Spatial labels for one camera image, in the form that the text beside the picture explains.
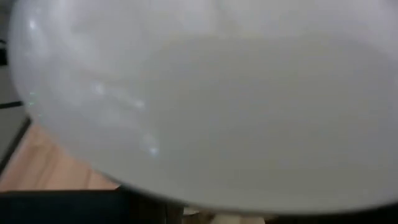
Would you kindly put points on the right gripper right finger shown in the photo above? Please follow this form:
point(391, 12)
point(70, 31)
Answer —
point(357, 218)

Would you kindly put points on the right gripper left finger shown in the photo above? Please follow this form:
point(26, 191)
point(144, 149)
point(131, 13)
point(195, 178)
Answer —
point(62, 207)

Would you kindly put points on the white flood lightbulb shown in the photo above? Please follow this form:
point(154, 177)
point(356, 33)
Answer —
point(217, 109)

